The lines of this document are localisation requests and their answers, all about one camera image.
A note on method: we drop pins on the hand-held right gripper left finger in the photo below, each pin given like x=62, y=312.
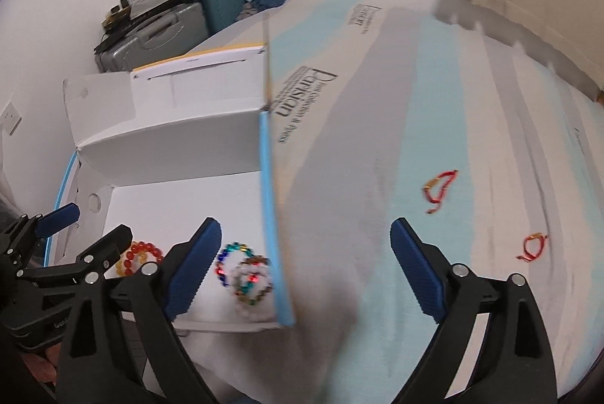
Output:
x=193, y=272

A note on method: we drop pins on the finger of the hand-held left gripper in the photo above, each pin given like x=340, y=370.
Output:
x=61, y=215
x=113, y=240

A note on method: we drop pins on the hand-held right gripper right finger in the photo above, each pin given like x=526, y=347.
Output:
x=417, y=272

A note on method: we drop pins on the blue and white cardboard box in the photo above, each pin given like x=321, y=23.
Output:
x=188, y=140

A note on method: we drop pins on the striped bed blanket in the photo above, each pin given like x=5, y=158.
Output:
x=424, y=102

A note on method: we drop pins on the grey suitcase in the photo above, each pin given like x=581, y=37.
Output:
x=155, y=34

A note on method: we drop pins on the white wall socket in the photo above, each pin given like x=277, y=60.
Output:
x=10, y=117

